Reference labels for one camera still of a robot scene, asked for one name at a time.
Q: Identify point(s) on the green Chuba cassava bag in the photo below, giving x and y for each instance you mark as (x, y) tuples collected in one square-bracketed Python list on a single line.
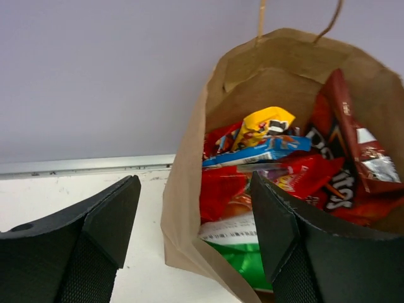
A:
[(236, 239)]

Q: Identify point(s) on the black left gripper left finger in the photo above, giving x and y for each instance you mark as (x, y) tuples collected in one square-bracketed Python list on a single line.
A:
[(72, 255)]

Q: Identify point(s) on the yellow M&M's packet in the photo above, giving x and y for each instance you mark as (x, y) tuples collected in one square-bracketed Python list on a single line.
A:
[(257, 127)]

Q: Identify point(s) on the brown paper bag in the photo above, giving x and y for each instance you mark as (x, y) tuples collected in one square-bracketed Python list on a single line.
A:
[(285, 68)]

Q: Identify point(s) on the dark red Dove chocolate bag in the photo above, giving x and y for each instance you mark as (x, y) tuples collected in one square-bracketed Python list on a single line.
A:
[(365, 155)]

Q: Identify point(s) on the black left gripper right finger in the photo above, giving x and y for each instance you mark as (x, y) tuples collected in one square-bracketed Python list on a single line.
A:
[(309, 255)]

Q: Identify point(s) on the blue M&M's packet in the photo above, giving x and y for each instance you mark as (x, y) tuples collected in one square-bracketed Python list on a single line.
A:
[(274, 148)]

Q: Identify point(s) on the red Doritos bag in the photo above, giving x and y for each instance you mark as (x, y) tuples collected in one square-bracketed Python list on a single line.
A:
[(344, 195)]

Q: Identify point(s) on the red snack bag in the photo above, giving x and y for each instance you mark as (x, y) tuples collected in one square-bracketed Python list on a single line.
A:
[(225, 191)]

